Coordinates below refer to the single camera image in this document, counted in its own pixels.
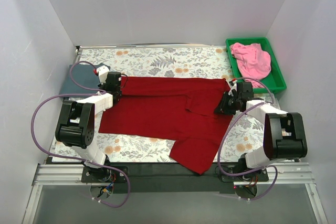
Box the red t-shirt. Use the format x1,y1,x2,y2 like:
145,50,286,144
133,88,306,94
99,77,232,174

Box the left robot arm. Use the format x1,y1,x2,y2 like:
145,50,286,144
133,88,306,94
55,71,122,182

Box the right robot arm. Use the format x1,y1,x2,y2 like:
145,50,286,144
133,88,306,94
215,78,308,181

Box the folded blue-grey t-shirt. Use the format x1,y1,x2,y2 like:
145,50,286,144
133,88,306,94
59,63,110,95

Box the pink t-shirt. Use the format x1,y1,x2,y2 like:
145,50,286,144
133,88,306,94
230,42,271,81

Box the green plastic bin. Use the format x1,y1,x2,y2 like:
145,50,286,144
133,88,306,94
226,37,287,93

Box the floral patterned table mat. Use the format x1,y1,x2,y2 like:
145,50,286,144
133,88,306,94
78,47,264,163

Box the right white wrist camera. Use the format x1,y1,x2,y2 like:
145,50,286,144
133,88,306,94
228,79,237,96

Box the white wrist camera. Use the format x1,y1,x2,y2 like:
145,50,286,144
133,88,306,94
228,79,237,96
94,66,110,84

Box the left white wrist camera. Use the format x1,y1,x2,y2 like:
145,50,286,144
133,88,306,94
94,66,110,84

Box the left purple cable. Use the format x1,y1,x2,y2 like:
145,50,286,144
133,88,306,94
31,61,131,208

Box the purple cable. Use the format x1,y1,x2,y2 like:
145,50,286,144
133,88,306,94
31,61,131,208
217,77,278,202

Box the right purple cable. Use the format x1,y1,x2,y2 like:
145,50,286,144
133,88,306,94
217,77,278,202

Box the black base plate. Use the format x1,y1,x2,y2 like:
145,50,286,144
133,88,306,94
80,163,270,195

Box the aluminium frame rail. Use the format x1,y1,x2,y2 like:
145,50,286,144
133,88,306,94
24,162,328,223

